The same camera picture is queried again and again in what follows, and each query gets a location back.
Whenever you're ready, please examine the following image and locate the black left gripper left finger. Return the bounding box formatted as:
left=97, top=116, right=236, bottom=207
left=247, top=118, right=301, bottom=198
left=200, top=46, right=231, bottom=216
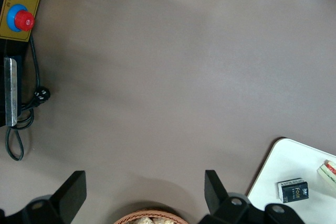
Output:
left=23, top=170, right=87, bottom=224

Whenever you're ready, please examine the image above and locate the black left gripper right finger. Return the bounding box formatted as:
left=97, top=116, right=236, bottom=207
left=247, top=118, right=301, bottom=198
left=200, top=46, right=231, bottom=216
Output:
left=199, top=170, right=263, bottom=224

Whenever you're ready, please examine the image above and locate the triangle sandwich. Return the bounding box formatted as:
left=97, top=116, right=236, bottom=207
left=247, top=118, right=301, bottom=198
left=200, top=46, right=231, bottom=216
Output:
left=317, top=159, right=336, bottom=190

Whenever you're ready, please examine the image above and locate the beige plastic serving tray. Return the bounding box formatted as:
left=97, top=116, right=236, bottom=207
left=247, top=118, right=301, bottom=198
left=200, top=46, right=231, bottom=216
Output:
left=246, top=137, right=336, bottom=224

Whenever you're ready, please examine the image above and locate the clear wrapped crispy snack pack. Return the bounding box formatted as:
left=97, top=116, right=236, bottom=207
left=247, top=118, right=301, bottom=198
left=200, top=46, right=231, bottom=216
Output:
left=130, top=216, right=153, bottom=224
left=152, top=216, right=174, bottom=224

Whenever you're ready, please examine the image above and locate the round brown wicker basket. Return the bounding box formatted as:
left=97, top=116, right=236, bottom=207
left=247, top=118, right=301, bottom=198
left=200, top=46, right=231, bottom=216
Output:
left=114, top=209, right=188, bottom=224

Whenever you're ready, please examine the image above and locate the small black carton box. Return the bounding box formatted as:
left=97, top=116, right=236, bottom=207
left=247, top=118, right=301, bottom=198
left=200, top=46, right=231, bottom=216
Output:
left=277, top=177, right=310, bottom=204

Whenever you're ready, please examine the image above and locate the silver metal bar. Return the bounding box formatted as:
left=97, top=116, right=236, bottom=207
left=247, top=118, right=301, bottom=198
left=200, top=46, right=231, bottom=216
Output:
left=3, top=57, right=19, bottom=127

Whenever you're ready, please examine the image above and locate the yellow emergency stop control box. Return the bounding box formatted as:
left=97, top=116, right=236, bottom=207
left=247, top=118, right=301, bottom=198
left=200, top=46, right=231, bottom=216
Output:
left=0, top=0, right=48, bottom=128

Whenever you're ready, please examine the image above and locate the black power cable with plug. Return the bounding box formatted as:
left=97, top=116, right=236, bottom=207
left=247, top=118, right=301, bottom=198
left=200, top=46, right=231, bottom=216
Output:
left=5, top=35, right=52, bottom=162

